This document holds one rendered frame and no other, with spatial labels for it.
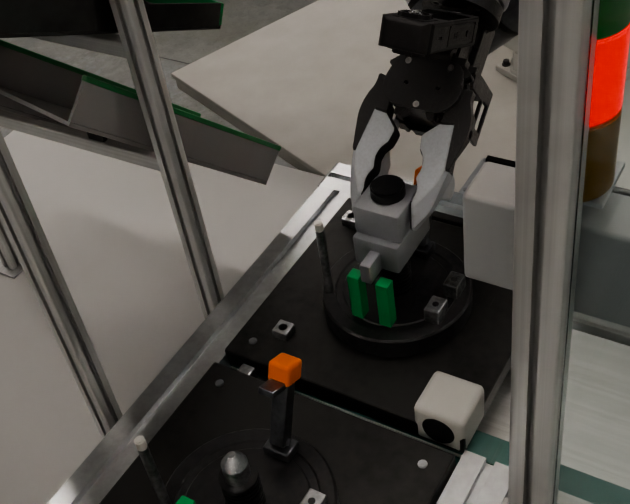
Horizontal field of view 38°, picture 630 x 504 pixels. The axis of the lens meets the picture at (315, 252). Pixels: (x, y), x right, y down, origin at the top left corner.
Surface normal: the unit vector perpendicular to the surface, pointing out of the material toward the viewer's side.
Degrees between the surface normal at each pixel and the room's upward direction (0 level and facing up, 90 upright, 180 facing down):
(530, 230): 90
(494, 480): 0
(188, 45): 0
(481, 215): 90
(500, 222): 90
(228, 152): 90
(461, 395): 0
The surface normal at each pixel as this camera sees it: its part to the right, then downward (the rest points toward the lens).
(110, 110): 0.76, 0.36
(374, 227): -0.50, 0.64
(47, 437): -0.13, -0.74
